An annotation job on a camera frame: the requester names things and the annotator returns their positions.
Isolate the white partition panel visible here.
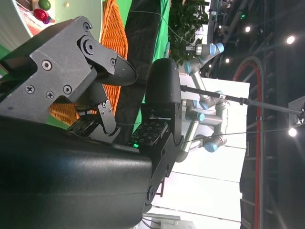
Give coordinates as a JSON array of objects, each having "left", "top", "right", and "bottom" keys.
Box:
[{"left": 142, "top": 73, "right": 251, "bottom": 224}]

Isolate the red curved pipe frame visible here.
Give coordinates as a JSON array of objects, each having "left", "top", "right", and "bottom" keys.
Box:
[{"left": 232, "top": 56, "right": 264, "bottom": 229}]

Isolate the black backdrop curtain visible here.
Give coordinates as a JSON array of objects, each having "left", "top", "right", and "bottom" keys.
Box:
[{"left": 114, "top": 0, "right": 167, "bottom": 144}]

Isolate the grey-green bowl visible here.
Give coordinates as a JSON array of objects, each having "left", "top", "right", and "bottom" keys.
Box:
[{"left": 0, "top": 0, "right": 103, "bottom": 52}]

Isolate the orange wicker basket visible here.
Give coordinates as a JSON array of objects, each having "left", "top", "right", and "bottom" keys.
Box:
[{"left": 49, "top": 0, "right": 129, "bottom": 126}]

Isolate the green leafy plant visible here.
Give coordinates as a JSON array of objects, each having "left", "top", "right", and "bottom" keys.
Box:
[{"left": 168, "top": 0, "right": 211, "bottom": 67}]

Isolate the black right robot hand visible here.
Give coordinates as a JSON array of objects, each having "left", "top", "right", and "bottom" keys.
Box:
[{"left": 0, "top": 16, "right": 184, "bottom": 229}]

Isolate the fruit-topped cream cake slice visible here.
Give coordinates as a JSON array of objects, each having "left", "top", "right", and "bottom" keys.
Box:
[{"left": 16, "top": 0, "right": 57, "bottom": 34}]

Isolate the green printed cloth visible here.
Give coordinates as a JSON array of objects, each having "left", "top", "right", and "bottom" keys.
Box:
[{"left": 152, "top": 0, "right": 173, "bottom": 63}]

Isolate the long black pole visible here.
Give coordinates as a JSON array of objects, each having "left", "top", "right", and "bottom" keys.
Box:
[{"left": 180, "top": 85, "right": 305, "bottom": 115}]

